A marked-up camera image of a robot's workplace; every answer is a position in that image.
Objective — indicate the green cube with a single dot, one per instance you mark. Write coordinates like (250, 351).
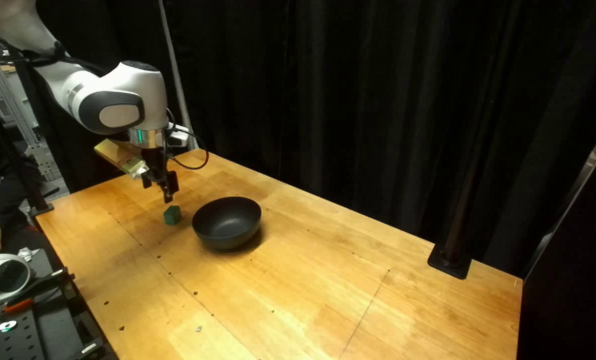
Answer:
(172, 215)

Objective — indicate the crumpled silver foil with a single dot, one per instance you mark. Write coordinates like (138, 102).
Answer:
(27, 254)

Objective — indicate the black stand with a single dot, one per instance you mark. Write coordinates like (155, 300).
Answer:
(40, 200)

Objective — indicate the aluminium frame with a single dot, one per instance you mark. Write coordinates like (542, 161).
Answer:
(12, 110)

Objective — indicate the black curtain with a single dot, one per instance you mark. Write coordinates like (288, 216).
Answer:
(358, 90)

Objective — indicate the silver metal frame bar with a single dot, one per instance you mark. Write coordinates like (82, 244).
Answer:
(573, 192)

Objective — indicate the black pole with base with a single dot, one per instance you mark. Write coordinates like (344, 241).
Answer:
(450, 257)

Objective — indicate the grey metal pole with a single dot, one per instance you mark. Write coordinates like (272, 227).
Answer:
(176, 75)

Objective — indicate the white hand controller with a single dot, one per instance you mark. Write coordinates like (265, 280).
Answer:
(8, 275)

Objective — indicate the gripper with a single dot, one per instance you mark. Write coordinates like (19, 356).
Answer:
(153, 159)

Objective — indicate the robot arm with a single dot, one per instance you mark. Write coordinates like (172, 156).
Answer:
(117, 95)

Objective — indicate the dark grey bowl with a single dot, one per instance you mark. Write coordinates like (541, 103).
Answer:
(226, 222)

